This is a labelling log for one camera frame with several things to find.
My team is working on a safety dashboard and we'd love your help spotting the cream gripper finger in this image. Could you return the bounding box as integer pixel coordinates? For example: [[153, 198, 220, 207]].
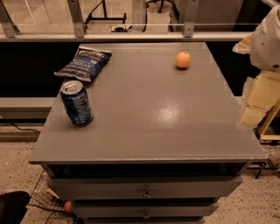
[[233, 34, 253, 54], [239, 71, 280, 127]]

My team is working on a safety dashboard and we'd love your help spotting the orange fruit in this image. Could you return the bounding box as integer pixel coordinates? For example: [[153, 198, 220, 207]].
[[175, 52, 191, 68]]

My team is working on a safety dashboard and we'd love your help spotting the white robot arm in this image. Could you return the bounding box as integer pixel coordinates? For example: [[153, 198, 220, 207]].
[[233, 5, 280, 126]]

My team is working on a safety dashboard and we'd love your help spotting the blue pepsi can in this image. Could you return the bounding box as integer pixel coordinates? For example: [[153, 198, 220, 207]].
[[60, 80, 93, 126]]

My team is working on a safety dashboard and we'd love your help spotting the grey drawer cabinet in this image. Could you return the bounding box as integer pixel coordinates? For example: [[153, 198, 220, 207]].
[[30, 42, 266, 224]]

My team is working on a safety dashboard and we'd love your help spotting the upper drawer knob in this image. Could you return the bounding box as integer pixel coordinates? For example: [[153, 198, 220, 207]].
[[143, 189, 151, 199]]

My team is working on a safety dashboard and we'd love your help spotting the black stand base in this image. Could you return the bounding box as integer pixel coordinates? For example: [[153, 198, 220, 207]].
[[84, 0, 127, 28]]

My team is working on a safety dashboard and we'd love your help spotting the blue chip bag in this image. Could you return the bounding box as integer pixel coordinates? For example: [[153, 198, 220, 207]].
[[54, 46, 112, 82]]

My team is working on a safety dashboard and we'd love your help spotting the small orange ball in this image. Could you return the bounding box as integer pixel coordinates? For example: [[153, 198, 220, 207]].
[[63, 200, 72, 213]]

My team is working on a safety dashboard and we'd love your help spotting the metal railing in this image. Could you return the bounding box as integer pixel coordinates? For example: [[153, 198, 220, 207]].
[[0, 0, 254, 42]]

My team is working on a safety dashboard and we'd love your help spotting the black object on floor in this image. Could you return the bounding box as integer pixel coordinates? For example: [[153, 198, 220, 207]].
[[0, 191, 31, 224]]

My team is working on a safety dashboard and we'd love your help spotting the yellow wooden frame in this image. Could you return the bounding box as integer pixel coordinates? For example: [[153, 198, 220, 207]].
[[257, 99, 280, 141]]

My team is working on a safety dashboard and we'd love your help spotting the wire basket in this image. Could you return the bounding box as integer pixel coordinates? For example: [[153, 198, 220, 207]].
[[28, 171, 68, 214]]

